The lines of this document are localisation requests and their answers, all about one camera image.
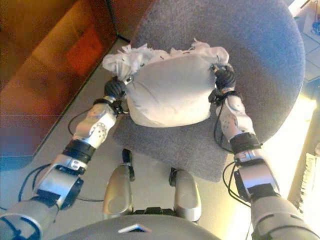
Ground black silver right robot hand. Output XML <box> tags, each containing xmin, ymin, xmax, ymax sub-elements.
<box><xmin>211</xmin><ymin>63</ymin><xmax>237</xmax><ymax>92</ymax></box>

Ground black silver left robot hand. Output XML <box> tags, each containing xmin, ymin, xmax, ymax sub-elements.
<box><xmin>103</xmin><ymin>74</ymin><xmax>135</xmax><ymax>101</ymax></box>

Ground white fringed cushion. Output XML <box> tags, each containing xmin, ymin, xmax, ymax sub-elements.
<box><xmin>102</xmin><ymin>38</ymin><xmax>230</xmax><ymax>128</ymax></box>

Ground grey fabric armchair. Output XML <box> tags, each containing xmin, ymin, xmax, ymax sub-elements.
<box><xmin>112</xmin><ymin>0</ymin><xmax>306</xmax><ymax>183</ymax></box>

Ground light wooden nightstand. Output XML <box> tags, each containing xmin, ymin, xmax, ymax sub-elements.
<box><xmin>287</xmin><ymin>0</ymin><xmax>320</xmax><ymax>83</ymax></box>

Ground silver left robot leg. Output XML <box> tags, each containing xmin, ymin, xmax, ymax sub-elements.
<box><xmin>102</xmin><ymin>148</ymin><xmax>136</xmax><ymax>221</ymax></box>

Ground silver robot leg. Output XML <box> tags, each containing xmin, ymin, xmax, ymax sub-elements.
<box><xmin>102</xmin><ymin>148</ymin><xmax>136</xmax><ymax>221</ymax></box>
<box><xmin>168</xmin><ymin>167</ymin><xmax>202</xmax><ymax>222</ymax></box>

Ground silver right robot leg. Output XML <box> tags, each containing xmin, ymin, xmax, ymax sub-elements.
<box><xmin>168</xmin><ymin>167</ymin><xmax>202</xmax><ymax>222</ymax></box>

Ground cream fringed throw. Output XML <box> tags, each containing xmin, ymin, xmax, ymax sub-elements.
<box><xmin>291</xmin><ymin>152</ymin><xmax>320</xmax><ymax>213</ymax></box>

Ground grey robot torso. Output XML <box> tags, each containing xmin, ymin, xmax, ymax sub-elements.
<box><xmin>49</xmin><ymin>207</ymin><xmax>221</xmax><ymax>240</ymax></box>

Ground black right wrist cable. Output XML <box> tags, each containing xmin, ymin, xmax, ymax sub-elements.
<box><xmin>213</xmin><ymin>104</ymin><xmax>251</xmax><ymax>208</ymax></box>

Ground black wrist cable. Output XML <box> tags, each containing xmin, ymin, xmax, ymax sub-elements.
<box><xmin>213</xmin><ymin>104</ymin><xmax>251</xmax><ymax>208</ymax></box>
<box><xmin>18</xmin><ymin>109</ymin><xmax>92</xmax><ymax>202</ymax></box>

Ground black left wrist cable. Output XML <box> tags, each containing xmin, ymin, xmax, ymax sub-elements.
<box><xmin>18</xmin><ymin>109</ymin><xmax>92</xmax><ymax>202</ymax></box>

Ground black floor cable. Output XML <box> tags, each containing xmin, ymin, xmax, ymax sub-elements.
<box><xmin>0</xmin><ymin>196</ymin><xmax>105</xmax><ymax>212</ymax></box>

